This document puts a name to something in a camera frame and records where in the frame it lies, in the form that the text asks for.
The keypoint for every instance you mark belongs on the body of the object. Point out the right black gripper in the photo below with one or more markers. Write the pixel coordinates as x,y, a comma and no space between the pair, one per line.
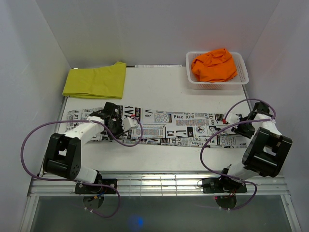
237,129

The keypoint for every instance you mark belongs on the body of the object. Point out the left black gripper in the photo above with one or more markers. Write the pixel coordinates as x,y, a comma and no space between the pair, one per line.
119,122

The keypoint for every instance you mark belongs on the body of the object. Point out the newspaper print trousers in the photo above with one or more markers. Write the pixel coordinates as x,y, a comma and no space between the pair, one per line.
172,128

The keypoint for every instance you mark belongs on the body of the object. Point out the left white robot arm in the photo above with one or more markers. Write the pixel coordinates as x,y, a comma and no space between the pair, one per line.
64,151

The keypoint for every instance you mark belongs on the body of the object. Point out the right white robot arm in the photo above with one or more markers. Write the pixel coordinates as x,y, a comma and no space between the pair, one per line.
266,152

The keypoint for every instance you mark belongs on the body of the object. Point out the folded yellow-green trousers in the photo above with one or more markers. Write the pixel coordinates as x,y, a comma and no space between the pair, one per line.
96,83

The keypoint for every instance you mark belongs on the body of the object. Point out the orange trousers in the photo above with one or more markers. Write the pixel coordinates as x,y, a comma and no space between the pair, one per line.
214,66

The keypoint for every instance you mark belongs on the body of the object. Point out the white plastic basket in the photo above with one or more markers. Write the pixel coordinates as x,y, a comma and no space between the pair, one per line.
237,82

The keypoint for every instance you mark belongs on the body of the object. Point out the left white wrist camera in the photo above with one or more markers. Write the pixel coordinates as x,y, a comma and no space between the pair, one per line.
129,123

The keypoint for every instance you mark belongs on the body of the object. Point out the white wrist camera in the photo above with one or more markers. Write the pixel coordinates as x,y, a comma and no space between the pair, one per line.
232,118
129,123

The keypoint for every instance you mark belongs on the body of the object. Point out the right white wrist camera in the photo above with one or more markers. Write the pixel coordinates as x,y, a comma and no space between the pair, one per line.
232,118

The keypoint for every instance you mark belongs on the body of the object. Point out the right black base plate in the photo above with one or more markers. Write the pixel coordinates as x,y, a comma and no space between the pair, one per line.
210,186

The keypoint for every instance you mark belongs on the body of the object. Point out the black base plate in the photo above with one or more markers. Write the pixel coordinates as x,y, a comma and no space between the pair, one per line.
210,186
104,186

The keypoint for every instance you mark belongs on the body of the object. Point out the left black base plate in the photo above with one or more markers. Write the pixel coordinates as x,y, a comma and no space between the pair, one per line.
104,186

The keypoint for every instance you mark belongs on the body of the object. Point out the aluminium rail frame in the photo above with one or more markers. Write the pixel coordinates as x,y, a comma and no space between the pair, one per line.
168,184

